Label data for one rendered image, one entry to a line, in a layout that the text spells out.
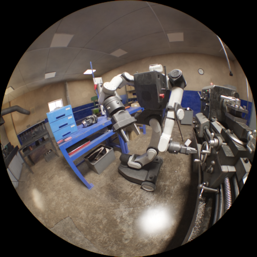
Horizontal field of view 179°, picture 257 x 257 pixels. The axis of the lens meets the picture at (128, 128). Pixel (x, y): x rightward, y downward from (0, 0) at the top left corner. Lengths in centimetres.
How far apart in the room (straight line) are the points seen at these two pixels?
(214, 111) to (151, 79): 101
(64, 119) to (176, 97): 121
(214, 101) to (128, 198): 172
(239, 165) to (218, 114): 85
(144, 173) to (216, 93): 150
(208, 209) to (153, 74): 117
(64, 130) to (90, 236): 142
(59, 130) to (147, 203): 145
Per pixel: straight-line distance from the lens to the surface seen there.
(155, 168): 127
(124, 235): 120
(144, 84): 62
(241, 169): 68
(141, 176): 121
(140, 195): 125
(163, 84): 68
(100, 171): 160
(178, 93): 62
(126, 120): 35
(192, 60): 492
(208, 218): 95
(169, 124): 58
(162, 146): 59
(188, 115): 326
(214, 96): 131
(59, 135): 118
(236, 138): 71
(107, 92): 40
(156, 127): 76
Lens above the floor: 118
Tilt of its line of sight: 22 degrees down
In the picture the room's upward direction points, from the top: 9 degrees counter-clockwise
